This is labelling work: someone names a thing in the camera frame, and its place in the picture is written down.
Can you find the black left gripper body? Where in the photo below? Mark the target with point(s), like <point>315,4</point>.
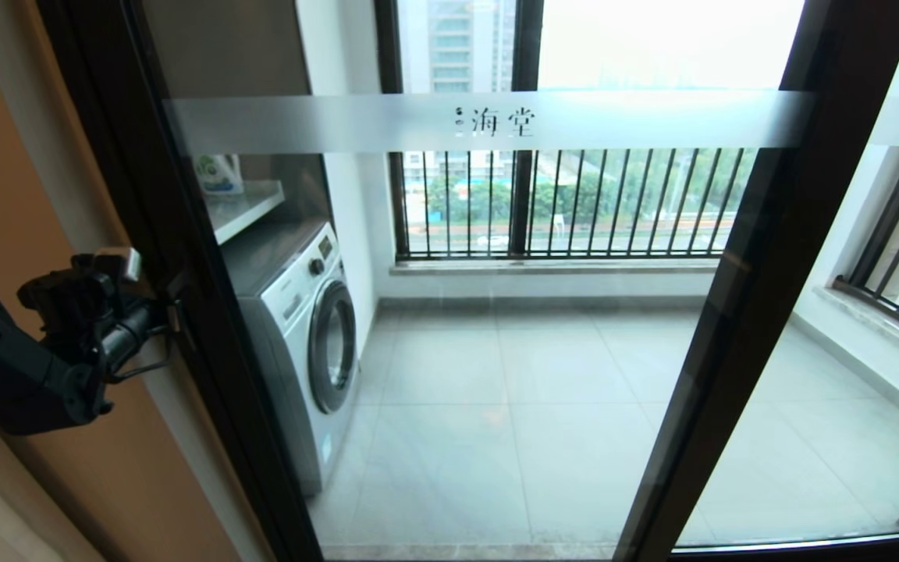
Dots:
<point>83,312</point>

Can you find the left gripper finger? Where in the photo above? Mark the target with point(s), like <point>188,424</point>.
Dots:
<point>171,290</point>
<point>173,320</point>

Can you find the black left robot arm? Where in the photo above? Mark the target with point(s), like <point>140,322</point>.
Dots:
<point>12,375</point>

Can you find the white shelf board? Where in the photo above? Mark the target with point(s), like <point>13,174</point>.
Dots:
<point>246,209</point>

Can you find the silver front-load washing machine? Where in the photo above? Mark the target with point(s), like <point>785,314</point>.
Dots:
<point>293,312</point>

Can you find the white detergent bottle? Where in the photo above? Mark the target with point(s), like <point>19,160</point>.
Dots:
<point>219,176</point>

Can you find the dark brown niche panel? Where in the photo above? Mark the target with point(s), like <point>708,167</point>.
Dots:
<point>231,47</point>

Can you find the grey high-rise building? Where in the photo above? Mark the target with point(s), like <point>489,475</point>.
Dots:
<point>453,47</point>

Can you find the long stone window sill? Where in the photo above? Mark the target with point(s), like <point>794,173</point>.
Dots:
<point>559,267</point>

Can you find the long black window railing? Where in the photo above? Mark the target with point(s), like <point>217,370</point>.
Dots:
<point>574,253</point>

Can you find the short stone window sill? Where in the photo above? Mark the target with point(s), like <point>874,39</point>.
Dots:
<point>886,332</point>

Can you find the short black window railing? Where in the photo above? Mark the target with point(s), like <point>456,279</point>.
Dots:
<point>886,222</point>

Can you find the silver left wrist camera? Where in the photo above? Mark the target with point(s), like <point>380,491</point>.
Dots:
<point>118,264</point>

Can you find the dark outer door frame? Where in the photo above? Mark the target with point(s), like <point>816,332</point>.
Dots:
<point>94,156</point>

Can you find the black window frame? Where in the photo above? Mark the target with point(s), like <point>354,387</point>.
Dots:
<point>525,47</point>

